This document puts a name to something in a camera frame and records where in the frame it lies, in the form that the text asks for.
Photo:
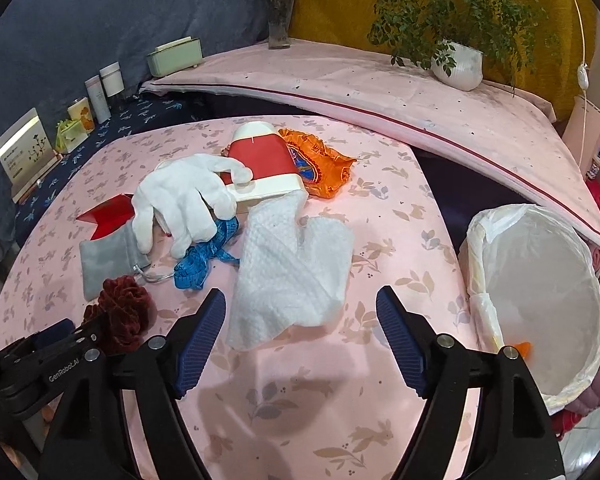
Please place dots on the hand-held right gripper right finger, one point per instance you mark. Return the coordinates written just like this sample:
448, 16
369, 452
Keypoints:
400, 350

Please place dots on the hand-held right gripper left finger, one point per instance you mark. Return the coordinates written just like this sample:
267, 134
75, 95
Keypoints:
200, 345

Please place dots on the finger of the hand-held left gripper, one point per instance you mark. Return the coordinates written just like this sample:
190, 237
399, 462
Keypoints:
55, 332
92, 332

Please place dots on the dark red velvet scrunchie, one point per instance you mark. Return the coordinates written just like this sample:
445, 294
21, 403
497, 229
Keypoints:
122, 310

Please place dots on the blue measuring tape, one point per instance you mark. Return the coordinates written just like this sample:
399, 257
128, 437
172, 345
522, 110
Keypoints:
192, 267

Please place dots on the white paper towel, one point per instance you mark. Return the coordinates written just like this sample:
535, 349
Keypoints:
280, 270

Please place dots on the bin with white bag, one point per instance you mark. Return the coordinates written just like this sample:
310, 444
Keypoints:
530, 280

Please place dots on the red and white paper container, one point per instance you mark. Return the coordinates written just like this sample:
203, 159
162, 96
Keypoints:
260, 157

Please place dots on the orange snack wrapper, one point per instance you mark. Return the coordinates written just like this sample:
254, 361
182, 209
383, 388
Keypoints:
325, 165

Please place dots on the red paper piece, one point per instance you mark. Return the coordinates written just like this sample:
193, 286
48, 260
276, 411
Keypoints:
107, 215

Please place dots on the small orange scrap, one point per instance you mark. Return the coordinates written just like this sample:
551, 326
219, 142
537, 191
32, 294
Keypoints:
521, 348

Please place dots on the pink leaf print tablecloth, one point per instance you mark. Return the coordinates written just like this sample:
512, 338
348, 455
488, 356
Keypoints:
380, 220

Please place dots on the white cotton glove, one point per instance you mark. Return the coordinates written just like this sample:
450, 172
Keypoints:
180, 195

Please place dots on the white flower print box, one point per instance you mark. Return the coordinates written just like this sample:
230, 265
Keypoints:
25, 155

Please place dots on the red plastic container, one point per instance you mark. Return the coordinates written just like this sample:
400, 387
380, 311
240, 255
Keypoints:
565, 422

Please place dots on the dark blue floral cloth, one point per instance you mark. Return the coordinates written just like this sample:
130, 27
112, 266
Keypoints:
145, 115

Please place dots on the white cosmetic bottle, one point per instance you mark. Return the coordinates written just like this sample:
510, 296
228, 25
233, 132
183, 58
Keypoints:
97, 100

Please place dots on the white cylindrical jar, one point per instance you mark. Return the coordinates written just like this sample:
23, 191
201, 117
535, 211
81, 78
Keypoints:
112, 80

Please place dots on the pink cloth with red stripe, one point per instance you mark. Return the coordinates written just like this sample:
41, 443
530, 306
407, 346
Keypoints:
355, 80

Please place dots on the pale green box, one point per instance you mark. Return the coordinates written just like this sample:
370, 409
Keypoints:
175, 57

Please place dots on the potted plant in white pot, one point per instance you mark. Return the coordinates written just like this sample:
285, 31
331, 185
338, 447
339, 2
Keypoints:
457, 65

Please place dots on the blue backdrop cloth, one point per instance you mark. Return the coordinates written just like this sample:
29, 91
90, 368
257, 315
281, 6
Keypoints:
105, 20

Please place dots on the glass vase with flowers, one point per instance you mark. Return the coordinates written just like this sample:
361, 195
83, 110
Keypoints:
280, 25

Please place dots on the yellow backdrop cloth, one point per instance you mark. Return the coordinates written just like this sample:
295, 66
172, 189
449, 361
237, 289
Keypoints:
330, 5

